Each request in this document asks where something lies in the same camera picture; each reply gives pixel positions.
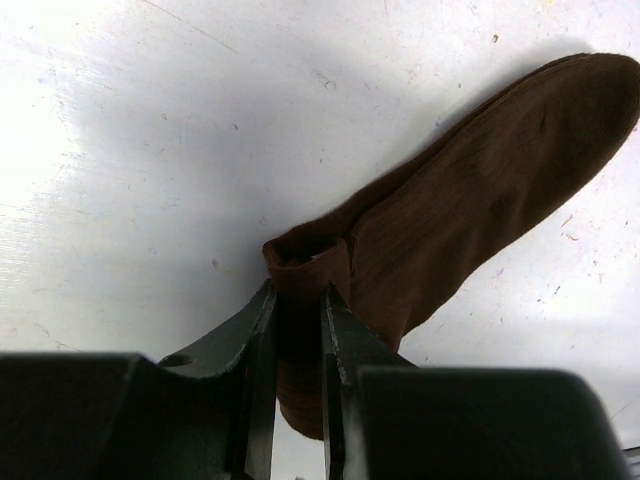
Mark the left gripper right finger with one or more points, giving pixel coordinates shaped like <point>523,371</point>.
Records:
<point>386,418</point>

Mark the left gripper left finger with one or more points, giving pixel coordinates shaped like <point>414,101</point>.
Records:
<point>204,412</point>

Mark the brown striped-cuff sock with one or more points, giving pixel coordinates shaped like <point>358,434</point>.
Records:
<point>402,246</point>

